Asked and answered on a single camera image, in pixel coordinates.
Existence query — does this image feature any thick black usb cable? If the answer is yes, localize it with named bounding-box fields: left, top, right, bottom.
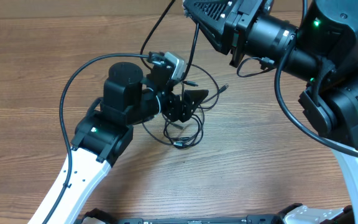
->
left=178, top=21, right=201, bottom=130

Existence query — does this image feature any short black usb cable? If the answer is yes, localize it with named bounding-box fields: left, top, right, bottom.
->
left=139, top=0, right=200, bottom=88

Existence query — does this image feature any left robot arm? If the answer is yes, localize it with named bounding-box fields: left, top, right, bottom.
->
left=30, top=62, right=209, bottom=223

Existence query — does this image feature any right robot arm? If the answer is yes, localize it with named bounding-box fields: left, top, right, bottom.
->
left=183, top=0, right=358, bottom=223

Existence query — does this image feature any long thin black cable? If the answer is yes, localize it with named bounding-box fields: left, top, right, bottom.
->
left=141, top=63, right=229, bottom=146

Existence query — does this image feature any left camera black cable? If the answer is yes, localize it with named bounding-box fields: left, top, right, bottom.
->
left=42, top=52, right=150, bottom=224

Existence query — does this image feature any camera black cable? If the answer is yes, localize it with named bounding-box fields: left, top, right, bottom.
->
left=42, top=52, right=150, bottom=224
left=273, top=0, right=358, bottom=167

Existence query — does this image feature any right camera black cable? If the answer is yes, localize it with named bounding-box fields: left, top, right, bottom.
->
left=273, top=0, right=358, bottom=167

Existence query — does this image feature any black base frame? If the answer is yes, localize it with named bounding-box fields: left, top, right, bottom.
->
left=75, top=203, right=356, bottom=224

